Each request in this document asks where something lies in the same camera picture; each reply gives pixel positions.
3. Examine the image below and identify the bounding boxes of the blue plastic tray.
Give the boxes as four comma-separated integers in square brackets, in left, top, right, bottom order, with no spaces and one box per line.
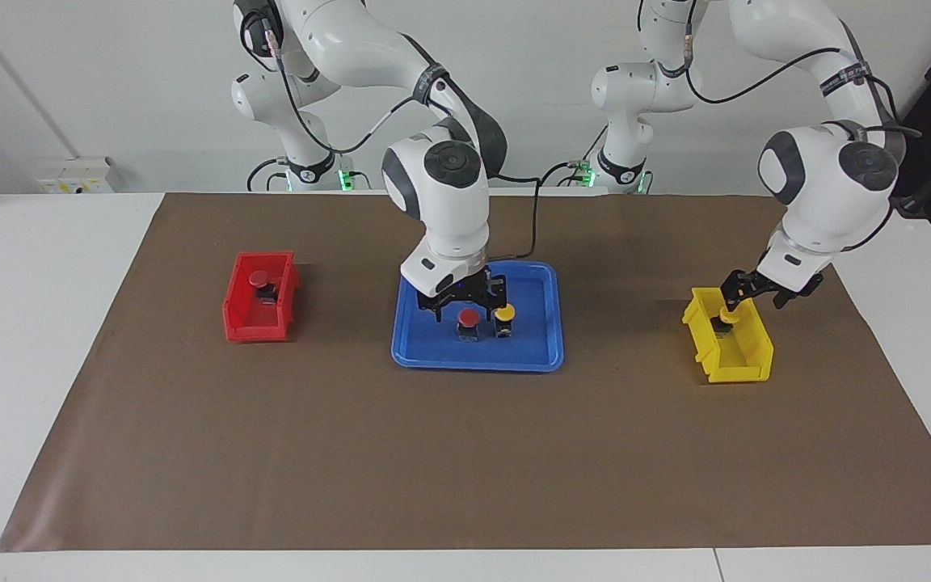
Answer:
[390,257,565,373]

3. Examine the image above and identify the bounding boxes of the yellow plastic bin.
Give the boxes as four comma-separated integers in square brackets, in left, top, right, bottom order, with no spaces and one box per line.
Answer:
[681,285,775,384]

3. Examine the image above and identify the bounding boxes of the brown paper table mat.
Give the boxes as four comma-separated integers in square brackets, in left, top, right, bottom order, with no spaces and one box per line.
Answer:
[0,192,931,553]

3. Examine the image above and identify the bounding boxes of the red plastic bin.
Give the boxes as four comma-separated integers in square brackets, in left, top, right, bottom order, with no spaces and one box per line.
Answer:
[222,251,301,344]

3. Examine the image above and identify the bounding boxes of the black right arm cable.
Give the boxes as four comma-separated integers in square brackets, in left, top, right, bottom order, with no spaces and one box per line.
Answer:
[268,16,543,264]

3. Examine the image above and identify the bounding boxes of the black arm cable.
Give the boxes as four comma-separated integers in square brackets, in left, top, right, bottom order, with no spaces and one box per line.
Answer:
[682,32,923,138]
[268,16,543,264]

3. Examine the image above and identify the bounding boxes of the black left base cable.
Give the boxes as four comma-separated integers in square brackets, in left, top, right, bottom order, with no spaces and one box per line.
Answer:
[537,128,609,188]

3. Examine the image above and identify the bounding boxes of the black base cable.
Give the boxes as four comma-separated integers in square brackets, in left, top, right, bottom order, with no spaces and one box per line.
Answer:
[537,128,609,188]
[246,156,290,192]

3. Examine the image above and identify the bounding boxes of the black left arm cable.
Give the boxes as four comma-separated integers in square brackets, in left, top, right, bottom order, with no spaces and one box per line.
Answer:
[682,32,923,138]

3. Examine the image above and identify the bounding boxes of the black right base cable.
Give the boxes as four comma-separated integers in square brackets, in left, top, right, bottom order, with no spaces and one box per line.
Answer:
[246,156,290,192]

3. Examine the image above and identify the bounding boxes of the white wall outlet box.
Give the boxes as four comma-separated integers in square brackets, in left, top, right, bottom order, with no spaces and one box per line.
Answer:
[37,156,115,195]

